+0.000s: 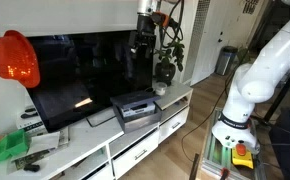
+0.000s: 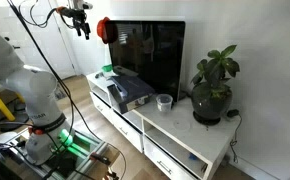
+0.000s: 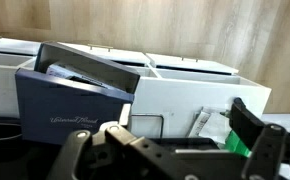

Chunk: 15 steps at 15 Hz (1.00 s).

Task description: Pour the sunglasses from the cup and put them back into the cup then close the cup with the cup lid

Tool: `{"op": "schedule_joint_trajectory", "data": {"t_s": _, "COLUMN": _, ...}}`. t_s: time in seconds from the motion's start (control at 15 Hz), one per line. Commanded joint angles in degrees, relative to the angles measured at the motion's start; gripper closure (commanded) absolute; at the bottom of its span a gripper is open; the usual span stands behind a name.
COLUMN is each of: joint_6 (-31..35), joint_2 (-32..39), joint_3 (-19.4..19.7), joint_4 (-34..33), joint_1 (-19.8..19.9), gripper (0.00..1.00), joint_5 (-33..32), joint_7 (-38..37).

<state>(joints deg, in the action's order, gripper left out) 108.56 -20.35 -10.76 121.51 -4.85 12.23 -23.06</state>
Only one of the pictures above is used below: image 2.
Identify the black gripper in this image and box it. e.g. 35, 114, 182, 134
58, 7, 92, 41

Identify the clear plastic cup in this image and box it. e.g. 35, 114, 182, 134
155, 93, 174, 113

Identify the clear plastic lid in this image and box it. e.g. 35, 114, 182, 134
172, 118, 192, 132

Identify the white room door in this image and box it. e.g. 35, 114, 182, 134
0, 0, 77, 80

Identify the green plastic bin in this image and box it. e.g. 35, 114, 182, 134
101, 63, 114, 73

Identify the flat grey device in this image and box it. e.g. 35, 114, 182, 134
112, 65, 140, 78

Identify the black flat screen television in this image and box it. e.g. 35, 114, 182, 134
104, 20, 187, 103

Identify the dark patterned floor mat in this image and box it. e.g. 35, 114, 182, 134
53, 87, 68, 101

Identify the white drawer front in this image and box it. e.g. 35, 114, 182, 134
110, 110, 145, 154
89, 91, 115, 125
143, 135, 199, 180

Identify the potted plant in dark pot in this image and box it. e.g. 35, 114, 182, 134
189, 44, 241, 127

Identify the white TV stand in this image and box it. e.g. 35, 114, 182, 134
85, 69, 242, 180

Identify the small blue item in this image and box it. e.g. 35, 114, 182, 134
188, 152, 199, 162

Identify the black power adapter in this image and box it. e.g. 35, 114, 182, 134
226, 108, 241, 119

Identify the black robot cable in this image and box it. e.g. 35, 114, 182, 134
5, 0, 128, 180

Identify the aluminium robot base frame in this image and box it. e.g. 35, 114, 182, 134
4, 128, 121, 180

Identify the black adapter cable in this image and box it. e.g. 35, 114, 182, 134
229, 114, 244, 164

